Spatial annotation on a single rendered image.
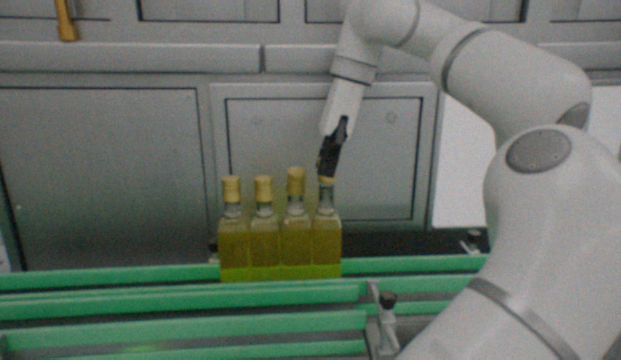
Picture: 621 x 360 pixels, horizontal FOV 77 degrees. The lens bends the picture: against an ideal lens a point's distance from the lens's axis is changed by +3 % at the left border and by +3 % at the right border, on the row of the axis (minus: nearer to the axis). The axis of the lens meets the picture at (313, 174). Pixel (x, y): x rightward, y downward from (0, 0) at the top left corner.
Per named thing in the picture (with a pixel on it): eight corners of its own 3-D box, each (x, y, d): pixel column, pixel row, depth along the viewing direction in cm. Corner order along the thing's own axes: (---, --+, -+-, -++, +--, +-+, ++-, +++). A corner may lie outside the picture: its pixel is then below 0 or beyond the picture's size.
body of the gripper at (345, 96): (328, 66, 70) (312, 125, 73) (334, 68, 60) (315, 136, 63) (368, 77, 71) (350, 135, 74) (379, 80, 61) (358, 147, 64)
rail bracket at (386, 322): (377, 315, 75) (381, 258, 72) (403, 387, 60) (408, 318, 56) (362, 316, 75) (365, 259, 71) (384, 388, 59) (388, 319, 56)
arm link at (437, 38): (432, 94, 44) (351, 33, 59) (500, 112, 51) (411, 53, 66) (475, 20, 40) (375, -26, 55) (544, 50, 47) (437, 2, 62)
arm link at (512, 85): (379, 99, 42) (410, 179, 52) (534, 240, 27) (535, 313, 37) (508, 13, 41) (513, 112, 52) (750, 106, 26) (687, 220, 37)
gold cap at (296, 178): (303, 185, 73) (305, 165, 70) (305, 196, 70) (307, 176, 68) (285, 185, 72) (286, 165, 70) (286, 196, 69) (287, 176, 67)
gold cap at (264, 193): (274, 195, 73) (273, 173, 71) (273, 202, 69) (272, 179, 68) (255, 196, 73) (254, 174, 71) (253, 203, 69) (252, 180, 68)
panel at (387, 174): (596, 222, 95) (634, 77, 84) (607, 227, 92) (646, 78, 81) (222, 232, 89) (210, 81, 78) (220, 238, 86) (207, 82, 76)
